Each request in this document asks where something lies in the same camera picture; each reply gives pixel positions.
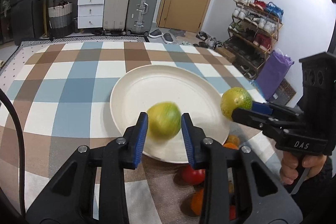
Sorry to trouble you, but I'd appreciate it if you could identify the black cable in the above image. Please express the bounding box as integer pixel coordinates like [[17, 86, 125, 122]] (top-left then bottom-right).
[[0, 88, 27, 217]]

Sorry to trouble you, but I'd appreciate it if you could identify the woven laundry basket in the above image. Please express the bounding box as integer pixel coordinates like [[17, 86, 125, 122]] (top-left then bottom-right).
[[48, 1, 74, 38]]

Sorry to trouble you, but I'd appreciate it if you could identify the green guava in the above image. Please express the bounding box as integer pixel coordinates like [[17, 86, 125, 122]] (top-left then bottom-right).
[[220, 87, 253, 121]]

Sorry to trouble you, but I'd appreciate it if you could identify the red tomato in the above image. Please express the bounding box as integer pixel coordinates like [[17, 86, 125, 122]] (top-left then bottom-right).
[[181, 165, 206, 185], [229, 205, 236, 221]]

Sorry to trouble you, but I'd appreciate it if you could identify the small orange mandarin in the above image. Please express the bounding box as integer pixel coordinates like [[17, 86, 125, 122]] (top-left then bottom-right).
[[223, 134, 240, 149]]

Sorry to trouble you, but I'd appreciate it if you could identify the beige suitcase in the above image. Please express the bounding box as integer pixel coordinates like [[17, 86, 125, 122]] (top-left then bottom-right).
[[102, 0, 129, 31]]

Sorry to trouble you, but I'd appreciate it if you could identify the silver suitcase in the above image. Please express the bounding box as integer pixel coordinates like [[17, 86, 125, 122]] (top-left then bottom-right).
[[125, 0, 157, 36]]

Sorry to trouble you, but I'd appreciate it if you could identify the large orange mandarin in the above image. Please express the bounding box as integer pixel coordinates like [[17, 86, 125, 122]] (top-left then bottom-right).
[[190, 189, 204, 216]]

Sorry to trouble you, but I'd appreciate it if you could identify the doormat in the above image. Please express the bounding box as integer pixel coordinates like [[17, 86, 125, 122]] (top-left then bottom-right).
[[268, 79, 296, 106]]

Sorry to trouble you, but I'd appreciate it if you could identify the purple bag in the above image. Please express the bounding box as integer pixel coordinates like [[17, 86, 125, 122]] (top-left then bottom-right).
[[254, 49, 294, 100]]

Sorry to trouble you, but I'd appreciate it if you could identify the person right hand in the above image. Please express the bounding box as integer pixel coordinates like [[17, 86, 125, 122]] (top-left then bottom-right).
[[280, 151, 327, 185]]

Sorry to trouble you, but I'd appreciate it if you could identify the grey slipper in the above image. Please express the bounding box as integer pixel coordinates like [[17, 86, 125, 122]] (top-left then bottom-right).
[[148, 29, 163, 39]]

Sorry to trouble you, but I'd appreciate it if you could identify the wooden shoe rack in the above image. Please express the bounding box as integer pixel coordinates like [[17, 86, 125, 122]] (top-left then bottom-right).
[[223, 0, 284, 80]]

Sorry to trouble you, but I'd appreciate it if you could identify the cream round plate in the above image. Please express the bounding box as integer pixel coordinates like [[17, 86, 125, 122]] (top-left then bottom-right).
[[109, 64, 232, 164]]

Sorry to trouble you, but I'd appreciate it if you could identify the yellow-green guava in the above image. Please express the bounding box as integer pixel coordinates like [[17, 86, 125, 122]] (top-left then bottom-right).
[[147, 102, 182, 141]]

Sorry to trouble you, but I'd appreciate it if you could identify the checkered tablecloth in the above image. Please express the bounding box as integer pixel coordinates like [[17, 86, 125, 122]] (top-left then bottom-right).
[[1, 41, 282, 223]]

